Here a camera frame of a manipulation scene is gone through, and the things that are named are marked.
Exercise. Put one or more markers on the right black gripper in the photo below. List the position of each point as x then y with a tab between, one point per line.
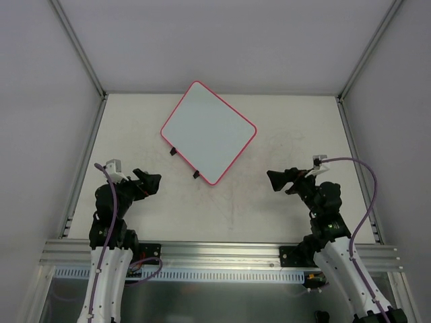
291	180

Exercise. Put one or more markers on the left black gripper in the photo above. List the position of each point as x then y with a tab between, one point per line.
137	183

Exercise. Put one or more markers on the pink framed whiteboard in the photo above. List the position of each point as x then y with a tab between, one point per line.
207	132

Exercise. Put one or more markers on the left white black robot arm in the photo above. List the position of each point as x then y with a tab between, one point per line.
114	249

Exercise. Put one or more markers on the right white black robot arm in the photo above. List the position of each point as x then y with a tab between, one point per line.
330	246

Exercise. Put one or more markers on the small black object bottom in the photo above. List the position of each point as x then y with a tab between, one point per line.
322	317

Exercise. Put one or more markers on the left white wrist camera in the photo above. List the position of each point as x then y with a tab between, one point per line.
113	168

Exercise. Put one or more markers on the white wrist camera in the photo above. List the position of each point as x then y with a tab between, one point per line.
319	166
113	168

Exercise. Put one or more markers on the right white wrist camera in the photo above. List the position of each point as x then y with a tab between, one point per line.
319	166

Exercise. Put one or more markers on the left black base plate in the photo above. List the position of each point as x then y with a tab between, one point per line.
149	251

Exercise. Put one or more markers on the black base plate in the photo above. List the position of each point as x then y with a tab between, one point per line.
296	257
149	251

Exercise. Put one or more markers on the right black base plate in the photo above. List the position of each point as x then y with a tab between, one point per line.
296	257

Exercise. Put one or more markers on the aluminium mounting rail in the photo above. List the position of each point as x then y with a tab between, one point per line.
217	255

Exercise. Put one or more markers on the white slotted cable duct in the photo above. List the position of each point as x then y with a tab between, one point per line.
196	275

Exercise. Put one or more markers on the left aluminium frame post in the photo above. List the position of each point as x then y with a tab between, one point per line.
77	46

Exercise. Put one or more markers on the aluminium frame post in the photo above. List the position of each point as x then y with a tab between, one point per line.
370	47
77	46

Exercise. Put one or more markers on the right aluminium frame post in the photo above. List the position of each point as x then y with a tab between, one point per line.
370	47

